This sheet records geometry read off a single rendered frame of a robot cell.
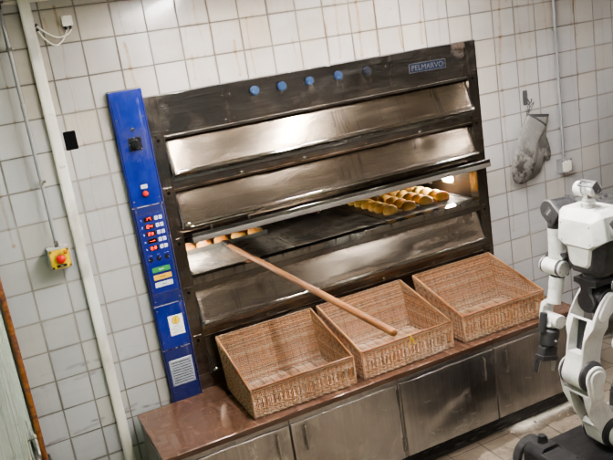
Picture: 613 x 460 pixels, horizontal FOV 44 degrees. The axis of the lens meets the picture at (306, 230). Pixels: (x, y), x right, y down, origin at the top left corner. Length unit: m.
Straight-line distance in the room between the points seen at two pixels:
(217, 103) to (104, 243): 0.87
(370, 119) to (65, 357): 1.99
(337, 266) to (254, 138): 0.86
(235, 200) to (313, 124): 0.58
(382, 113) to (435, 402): 1.56
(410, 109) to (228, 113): 1.06
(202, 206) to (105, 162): 0.52
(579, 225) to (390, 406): 1.30
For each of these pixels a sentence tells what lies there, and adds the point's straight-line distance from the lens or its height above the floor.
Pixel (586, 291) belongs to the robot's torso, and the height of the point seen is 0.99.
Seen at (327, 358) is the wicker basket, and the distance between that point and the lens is 4.07.
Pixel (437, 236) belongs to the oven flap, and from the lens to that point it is 4.47.
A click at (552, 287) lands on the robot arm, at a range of 3.74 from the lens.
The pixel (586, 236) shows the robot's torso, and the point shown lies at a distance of 3.43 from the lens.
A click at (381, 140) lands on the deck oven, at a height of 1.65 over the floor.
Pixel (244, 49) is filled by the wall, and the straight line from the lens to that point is 3.83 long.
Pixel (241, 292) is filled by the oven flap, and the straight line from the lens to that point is 3.96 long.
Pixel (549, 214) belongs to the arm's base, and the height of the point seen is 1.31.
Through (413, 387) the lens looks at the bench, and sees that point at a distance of 3.94.
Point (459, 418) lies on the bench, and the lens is 4.20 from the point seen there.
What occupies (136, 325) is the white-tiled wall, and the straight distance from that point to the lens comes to 3.83.
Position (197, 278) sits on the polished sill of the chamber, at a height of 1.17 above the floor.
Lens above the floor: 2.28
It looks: 14 degrees down
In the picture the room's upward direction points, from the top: 9 degrees counter-clockwise
